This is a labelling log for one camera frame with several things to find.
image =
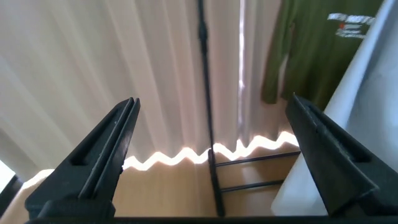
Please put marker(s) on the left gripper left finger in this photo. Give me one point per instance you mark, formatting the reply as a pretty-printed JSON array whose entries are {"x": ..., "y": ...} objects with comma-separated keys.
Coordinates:
[{"x": 59, "y": 189}]

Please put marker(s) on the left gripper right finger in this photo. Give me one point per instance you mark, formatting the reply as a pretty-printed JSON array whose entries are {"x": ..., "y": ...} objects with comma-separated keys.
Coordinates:
[{"x": 342, "y": 174}]

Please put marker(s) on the pale grey garment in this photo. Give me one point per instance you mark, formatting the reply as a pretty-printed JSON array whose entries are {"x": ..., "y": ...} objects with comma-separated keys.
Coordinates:
[{"x": 373, "y": 93}]

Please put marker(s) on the green printed shirt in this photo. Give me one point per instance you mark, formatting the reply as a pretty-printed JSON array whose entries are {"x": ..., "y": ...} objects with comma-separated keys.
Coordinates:
[{"x": 311, "y": 56}]

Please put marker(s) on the black clothes rack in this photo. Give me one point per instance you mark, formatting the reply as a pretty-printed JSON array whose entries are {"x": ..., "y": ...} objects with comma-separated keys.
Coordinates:
[{"x": 206, "y": 77}]

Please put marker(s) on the beige curtain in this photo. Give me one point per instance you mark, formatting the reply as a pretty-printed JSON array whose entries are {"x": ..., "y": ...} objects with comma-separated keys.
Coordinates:
[{"x": 93, "y": 62}]

